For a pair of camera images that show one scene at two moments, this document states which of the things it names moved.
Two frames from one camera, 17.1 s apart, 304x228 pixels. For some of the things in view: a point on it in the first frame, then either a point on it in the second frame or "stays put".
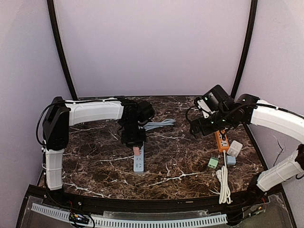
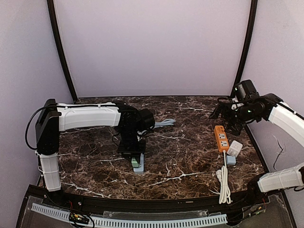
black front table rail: x=131 y=204 stays put
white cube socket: x=234 y=148 stays put
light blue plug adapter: x=230 y=160 stays put
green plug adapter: x=213 y=163 → x=134 y=163
